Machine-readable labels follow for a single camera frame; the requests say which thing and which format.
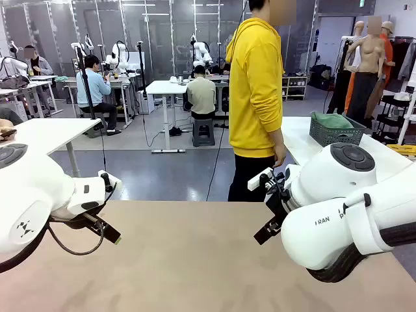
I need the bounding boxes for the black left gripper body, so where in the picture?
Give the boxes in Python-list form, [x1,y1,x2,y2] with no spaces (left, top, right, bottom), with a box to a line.
[51,210,109,234]

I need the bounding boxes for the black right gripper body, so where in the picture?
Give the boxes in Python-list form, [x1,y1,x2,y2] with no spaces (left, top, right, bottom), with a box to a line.
[265,177,294,229]

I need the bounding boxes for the grey mesh basket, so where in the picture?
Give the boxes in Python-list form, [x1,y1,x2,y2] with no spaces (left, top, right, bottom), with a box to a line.
[309,112,367,148]

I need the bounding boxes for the person right forearm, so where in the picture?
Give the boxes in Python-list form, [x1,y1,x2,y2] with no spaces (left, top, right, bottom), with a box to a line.
[258,103,285,149]

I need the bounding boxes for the white side table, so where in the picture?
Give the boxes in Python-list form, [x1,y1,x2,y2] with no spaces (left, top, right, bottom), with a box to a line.
[281,116,416,183]

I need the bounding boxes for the white rectangular table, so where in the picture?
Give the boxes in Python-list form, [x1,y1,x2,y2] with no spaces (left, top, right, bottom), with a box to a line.
[0,118,103,178]

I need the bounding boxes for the green terry towel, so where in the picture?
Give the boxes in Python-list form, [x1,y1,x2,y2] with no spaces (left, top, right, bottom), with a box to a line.
[311,111,355,130]

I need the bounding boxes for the grey plastic step stool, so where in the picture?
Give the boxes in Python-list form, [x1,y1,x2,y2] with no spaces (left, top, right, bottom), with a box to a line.
[191,118,216,148]

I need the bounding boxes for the person in yellow hoodie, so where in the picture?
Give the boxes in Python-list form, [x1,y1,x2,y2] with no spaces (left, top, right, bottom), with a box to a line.
[226,0,297,202]

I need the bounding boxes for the white shoe rack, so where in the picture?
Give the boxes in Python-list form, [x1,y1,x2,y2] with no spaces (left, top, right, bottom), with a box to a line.
[281,75,309,101]

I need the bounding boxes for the black hanging trousers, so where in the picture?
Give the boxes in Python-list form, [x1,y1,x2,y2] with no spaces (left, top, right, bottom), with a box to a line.
[326,70,350,114]

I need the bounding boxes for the black bag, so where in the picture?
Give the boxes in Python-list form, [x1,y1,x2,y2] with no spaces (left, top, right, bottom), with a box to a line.
[310,64,333,90]

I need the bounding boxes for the seated man light blue sweater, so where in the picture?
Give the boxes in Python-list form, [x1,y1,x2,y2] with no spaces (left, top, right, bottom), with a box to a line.
[76,54,123,137]

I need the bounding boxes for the seated man beige sweater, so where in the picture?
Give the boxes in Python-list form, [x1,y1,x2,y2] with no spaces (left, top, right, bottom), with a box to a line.
[185,64,218,120]

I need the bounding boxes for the yellow plastic object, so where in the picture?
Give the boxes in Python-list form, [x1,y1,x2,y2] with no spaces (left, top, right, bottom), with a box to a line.
[385,144,416,161]

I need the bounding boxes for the black shelf trolley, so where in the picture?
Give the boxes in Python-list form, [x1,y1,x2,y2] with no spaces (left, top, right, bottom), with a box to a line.
[373,94,416,146]

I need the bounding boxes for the black tripod stand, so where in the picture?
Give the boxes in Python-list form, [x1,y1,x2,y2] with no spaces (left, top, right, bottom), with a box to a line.
[73,45,98,120]

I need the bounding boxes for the white workbench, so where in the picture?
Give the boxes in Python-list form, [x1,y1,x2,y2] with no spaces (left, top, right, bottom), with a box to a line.
[63,75,138,127]

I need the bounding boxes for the white height-adjustable desk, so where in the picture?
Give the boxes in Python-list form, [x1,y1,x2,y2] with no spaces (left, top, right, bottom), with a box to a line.
[145,80,196,154]

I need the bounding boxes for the dark clothes heap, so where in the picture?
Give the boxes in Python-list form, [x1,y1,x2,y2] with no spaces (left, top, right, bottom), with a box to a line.
[0,75,31,90]

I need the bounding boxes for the black pole stand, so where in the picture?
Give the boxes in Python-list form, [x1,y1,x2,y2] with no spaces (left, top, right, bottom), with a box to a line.
[136,40,149,100]

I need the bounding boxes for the beige mannequin torso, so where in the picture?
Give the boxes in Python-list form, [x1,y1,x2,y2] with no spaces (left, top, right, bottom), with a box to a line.
[344,16,387,120]

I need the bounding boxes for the mannequin with orange clothing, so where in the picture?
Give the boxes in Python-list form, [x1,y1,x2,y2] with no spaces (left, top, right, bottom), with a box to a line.
[378,21,396,76]

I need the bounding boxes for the clothes rack with garments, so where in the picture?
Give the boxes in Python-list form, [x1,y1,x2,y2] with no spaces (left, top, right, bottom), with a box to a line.
[388,36,416,95]

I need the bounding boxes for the white mannequin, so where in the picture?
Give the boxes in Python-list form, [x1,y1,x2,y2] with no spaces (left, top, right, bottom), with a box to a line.
[352,21,365,42]

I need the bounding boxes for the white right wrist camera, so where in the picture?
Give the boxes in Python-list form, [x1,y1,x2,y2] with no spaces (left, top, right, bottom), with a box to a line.
[247,167,274,192]

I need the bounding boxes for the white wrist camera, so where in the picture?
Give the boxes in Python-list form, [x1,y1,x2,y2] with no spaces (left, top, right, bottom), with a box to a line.
[97,169,123,193]
[247,167,274,192]

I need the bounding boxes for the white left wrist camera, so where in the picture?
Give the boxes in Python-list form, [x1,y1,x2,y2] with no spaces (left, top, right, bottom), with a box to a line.
[97,169,123,193]

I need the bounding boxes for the black right arm cable sleeve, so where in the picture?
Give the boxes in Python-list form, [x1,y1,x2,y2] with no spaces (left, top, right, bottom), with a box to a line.
[307,227,416,284]

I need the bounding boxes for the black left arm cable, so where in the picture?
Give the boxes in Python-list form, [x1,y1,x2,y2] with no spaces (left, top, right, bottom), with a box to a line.
[0,213,107,274]

